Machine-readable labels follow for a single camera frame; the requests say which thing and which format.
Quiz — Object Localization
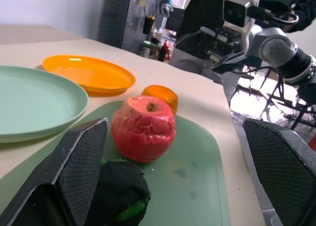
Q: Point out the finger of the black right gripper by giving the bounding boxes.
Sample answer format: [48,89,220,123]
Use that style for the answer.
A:
[174,31,214,52]
[210,51,247,74]

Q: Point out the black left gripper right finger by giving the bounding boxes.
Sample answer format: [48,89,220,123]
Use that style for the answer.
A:
[242,118,316,226]

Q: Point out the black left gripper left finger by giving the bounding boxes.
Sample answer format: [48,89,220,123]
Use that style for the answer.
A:
[0,118,109,226]

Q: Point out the orange fruit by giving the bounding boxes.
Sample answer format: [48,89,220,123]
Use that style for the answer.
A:
[141,85,179,115]

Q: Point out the dark green vegetable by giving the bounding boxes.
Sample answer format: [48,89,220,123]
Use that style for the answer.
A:
[85,158,152,226]

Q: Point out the light green plate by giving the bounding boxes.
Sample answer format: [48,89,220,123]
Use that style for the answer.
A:
[0,65,89,144]

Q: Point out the orange plate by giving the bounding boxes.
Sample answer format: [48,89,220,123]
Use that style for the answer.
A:
[42,54,136,97]

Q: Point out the person in black clothes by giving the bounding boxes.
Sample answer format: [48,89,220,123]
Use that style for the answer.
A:
[176,0,316,39]

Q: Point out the dark bottle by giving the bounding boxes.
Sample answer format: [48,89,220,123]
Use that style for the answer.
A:
[158,44,167,62]

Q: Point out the black cup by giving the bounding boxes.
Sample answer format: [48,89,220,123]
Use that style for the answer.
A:
[143,16,156,35]

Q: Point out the black metal stand legs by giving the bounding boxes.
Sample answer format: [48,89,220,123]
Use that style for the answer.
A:
[237,65,316,132]

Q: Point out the dark grey partition panel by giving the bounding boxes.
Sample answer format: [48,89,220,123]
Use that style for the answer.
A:
[98,0,133,48]

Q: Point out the green cutting board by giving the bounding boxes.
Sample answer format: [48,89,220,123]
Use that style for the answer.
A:
[29,100,232,226]

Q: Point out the red apple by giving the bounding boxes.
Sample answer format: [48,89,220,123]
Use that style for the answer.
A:
[110,95,177,163]

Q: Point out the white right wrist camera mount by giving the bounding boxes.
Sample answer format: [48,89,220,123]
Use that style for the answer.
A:
[222,0,260,56]

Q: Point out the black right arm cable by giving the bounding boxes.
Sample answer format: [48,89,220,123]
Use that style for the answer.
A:
[250,5,300,26]

